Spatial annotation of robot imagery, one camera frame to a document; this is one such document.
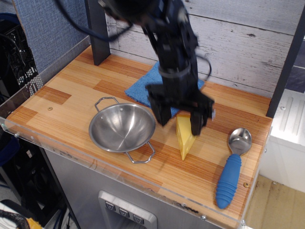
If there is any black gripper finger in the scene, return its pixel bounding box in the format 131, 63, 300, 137
190, 111, 207, 136
151, 101, 171, 126

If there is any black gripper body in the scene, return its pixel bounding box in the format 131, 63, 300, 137
145, 70, 215, 119

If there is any yellow cheese wedge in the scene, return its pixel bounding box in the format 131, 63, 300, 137
176, 114, 196, 160

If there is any stainless steel pot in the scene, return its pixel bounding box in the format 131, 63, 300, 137
89, 97, 155, 164

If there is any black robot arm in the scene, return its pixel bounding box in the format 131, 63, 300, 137
99, 0, 214, 135

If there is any blue folded cloth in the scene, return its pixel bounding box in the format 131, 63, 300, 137
124, 61, 205, 115

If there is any clear acrylic table guard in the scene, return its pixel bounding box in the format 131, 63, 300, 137
0, 48, 272, 229

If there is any white appliance on right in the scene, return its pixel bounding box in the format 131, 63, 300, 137
259, 89, 305, 192

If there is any silver button panel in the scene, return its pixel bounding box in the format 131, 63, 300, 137
98, 190, 158, 229

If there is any blue handled metal spoon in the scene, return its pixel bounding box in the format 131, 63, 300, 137
215, 128, 252, 209

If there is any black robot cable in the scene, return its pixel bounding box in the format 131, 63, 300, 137
53, 0, 134, 43

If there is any dark right vertical post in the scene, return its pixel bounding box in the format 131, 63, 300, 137
266, 7, 305, 118

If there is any dark vertical post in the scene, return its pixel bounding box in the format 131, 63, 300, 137
85, 0, 111, 66
266, 7, 305, 118

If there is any dark left vertical post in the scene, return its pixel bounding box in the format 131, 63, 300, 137
85, 0, 111, 66

